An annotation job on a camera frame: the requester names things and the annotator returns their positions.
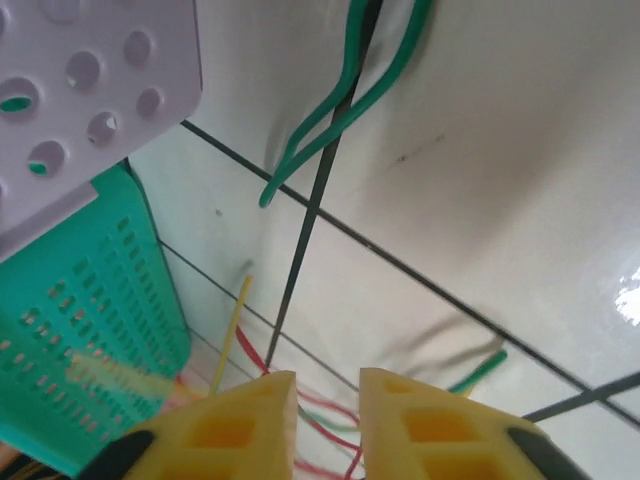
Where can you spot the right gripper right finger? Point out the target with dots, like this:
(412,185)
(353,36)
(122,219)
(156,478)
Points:
(440,440)

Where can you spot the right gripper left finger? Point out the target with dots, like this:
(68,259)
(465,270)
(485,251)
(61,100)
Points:
(225,440)

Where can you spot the teal plastic basket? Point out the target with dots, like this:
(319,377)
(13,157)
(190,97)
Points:
(100,300)

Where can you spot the purple plastic basket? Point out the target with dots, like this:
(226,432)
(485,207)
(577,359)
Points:
(100,30)

